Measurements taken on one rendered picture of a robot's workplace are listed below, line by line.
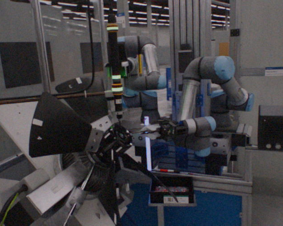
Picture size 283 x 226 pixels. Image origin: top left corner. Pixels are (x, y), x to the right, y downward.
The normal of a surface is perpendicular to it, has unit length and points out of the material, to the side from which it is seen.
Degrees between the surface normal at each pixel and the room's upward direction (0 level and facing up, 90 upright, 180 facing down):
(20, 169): 90
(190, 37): 90
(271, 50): 89
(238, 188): 90
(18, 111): 50
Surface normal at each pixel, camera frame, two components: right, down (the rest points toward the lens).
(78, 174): 0.68, -0.61
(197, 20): -0.40, 0.22
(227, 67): 0.69, 0.04
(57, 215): -0.16, 0.43
